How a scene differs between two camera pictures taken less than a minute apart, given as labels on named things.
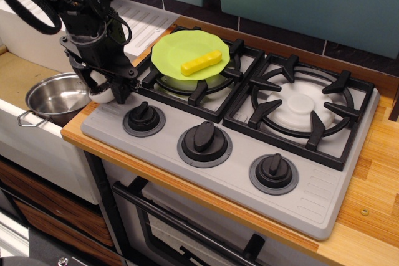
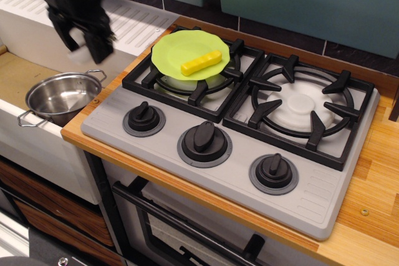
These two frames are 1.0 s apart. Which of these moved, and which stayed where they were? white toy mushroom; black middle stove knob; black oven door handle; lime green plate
Moved: white toy mushroom
Stayed: black middle stove knob; black oven door handle; lime green plate
